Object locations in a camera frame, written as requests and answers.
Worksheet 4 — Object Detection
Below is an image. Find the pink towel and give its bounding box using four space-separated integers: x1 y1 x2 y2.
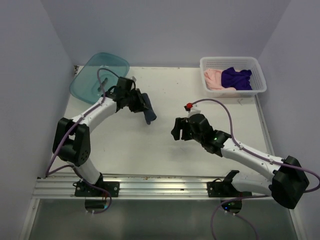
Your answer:
204 68 236 91

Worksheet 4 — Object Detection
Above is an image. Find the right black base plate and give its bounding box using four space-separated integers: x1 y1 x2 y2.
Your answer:
206 170 252 198

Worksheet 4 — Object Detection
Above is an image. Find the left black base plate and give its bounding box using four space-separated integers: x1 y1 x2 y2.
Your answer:
72 181 120 198

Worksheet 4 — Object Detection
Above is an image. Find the aluminium mounting rail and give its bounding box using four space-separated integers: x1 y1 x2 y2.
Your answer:
31 173 273 200

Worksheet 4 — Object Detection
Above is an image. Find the white plastic basket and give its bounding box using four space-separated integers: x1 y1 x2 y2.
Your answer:
199 56 267 98

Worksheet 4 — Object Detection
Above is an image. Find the teal plastic tub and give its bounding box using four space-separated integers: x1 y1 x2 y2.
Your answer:
69 52 130 105

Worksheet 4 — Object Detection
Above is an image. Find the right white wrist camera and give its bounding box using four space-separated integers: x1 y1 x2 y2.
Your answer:
184 102 201 118

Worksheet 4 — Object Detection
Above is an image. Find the purple towel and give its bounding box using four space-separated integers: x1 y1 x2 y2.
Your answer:
221 67 252 91

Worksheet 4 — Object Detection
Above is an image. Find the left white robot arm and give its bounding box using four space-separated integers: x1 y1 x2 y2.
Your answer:
49 77 157 197

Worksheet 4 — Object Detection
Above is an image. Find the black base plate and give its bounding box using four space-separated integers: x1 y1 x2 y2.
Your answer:
206 170 252 198
72 181 120 198

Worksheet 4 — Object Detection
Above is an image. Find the dark navy blue towel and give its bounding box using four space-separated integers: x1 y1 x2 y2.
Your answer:
142 93 157 125

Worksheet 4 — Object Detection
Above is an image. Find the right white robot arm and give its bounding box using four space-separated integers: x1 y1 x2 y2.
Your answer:
171 113 310 209

